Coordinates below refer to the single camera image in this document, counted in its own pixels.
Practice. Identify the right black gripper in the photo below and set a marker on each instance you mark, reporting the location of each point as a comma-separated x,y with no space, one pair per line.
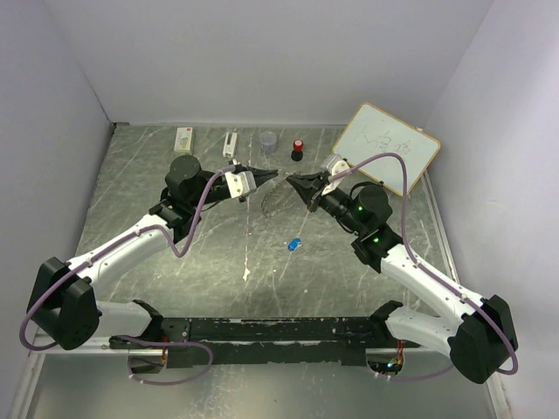
307,190

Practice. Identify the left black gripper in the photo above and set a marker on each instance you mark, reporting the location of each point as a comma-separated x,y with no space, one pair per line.
261,175

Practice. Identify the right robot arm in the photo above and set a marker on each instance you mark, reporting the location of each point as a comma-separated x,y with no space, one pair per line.
476,333

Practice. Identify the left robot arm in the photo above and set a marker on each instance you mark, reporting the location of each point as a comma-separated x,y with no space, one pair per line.
63,310

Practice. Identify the clear cup of paperclips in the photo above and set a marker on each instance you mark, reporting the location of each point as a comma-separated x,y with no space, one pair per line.
268,141

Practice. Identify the white stapler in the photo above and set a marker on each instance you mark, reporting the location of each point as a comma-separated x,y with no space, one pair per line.
230,144

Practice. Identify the yellow framed whiteboard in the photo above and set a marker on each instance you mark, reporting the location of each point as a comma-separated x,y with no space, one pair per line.
372,131

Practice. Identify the green white staple box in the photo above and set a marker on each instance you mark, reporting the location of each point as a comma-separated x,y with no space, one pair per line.
184,140

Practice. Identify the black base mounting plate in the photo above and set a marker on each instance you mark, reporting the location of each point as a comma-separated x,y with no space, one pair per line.
349,341

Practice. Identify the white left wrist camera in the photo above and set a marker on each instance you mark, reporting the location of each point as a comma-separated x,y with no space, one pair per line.
240,185

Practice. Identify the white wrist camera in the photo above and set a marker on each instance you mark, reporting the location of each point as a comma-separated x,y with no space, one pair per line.
240,185
334,164

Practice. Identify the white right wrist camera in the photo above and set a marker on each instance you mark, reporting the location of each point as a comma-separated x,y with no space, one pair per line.
334,164

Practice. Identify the aluminium rail frame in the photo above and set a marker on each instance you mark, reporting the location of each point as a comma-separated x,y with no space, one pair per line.
475,333

